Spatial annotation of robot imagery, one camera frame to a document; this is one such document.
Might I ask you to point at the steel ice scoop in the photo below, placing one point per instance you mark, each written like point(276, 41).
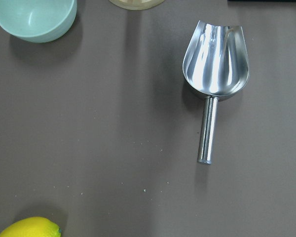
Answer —
point(216, 67)

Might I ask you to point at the wooden stand with round base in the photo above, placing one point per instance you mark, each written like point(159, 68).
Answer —
point(136, 4)

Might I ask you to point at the black flat box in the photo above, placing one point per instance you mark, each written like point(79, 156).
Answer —
point(267, 0)

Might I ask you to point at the mint green bowl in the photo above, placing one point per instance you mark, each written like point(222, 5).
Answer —
point(37, 21)

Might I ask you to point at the upper yellow lemon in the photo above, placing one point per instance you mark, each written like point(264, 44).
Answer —
point(32, 227)

